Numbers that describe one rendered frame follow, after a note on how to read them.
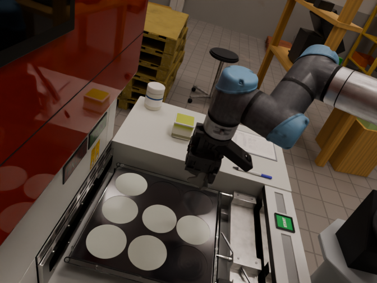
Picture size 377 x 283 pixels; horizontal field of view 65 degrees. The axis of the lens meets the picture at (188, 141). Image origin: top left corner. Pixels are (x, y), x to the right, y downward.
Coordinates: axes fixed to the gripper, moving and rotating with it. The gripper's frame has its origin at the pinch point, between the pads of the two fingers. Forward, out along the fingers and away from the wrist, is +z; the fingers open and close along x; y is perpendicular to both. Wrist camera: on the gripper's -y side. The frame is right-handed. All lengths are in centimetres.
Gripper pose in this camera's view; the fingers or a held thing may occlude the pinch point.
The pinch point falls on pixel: (203, 186)
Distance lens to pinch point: 81.6
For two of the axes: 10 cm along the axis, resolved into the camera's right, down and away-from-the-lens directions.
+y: -9.7, -2.2, -0.9
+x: -0.8, 6.6, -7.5
